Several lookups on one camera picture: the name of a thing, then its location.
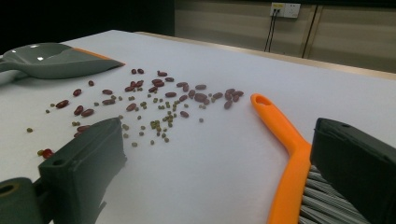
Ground black wall socket cable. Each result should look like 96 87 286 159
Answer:
263 8 276 52
268 8 279 53

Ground white wall socket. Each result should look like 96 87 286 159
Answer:
270 2 302 19

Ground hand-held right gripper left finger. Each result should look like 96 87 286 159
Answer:
37 117 128 224

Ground orange brush with grey bristles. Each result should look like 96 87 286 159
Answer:
250 92 375 224

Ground red kidney beans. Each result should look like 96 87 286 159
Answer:
38 68 245 160

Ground grey dustpan with orange edge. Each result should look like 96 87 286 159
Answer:
0 42 126 87

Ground white table mat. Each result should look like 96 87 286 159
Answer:
0 29 396 224

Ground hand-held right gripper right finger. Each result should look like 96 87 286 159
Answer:
310 117 396 224

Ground green mung beans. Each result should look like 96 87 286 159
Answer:
26 87 216 157

